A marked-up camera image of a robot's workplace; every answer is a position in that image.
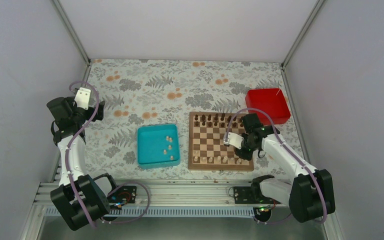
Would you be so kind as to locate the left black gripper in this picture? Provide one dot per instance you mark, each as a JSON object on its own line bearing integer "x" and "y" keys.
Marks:
{"x": 99, "y": 114}

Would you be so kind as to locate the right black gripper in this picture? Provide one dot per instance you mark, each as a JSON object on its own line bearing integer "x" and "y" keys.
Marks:
{"x": 248, "y": 156}

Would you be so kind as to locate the teal plastic tray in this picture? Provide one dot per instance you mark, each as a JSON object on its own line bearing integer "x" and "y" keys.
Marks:
{"x": 151, "y": 142}

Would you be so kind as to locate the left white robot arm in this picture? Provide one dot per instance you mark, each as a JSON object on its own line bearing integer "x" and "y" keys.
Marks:
{"x": 78, "y": 198}

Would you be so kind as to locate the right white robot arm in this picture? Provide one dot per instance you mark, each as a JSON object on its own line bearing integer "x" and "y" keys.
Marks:
{"x": 309, "y": 194}

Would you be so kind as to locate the wooden chess board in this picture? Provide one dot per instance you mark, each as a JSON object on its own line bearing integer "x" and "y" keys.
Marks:
{"x": 207, "y": 138}

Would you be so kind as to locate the red plastic box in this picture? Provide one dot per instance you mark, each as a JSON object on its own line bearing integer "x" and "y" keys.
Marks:
{"x": 271, "y": 101}

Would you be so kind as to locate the floral patterned table mat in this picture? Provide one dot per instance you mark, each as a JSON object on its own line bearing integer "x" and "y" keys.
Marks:
{"x": 151, "y": 92}

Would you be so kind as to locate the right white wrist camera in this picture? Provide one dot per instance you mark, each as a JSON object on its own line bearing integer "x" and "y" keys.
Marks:
{"x": 233, "y": 139}

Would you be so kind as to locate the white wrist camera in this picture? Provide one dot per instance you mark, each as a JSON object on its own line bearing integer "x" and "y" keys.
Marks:
{"x": 233, "y": 139}
{"x": 82, "y": 98}

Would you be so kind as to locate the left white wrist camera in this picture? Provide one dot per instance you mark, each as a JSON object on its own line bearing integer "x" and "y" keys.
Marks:
{"x": 82, "y": 98}

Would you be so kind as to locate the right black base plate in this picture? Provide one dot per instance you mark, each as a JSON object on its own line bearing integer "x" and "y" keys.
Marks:
{"x": 245, "y": 195}

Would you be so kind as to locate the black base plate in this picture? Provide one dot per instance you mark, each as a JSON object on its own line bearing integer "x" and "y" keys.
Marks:
{"x": 124, "y": 195}
{"x": 245, "y": 195}

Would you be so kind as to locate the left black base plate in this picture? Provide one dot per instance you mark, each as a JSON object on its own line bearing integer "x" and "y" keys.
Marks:
{"x": 124, "y": 195}

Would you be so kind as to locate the aluminium front rail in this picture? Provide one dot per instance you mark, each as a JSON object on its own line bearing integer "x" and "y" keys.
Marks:
{"x": 188, "y": 198}

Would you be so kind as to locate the left aluminium frame post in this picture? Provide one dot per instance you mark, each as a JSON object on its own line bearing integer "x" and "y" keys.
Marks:
{"x": 71, "y": 30}

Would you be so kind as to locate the aluminium frame post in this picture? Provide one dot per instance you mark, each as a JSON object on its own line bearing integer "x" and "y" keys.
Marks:
{"x": 71, "y": 30}
{"x": 303, "y": 31}

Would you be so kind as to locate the right aluminium frame post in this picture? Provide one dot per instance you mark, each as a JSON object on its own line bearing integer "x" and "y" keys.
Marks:
{"x": 303, "y": 31}

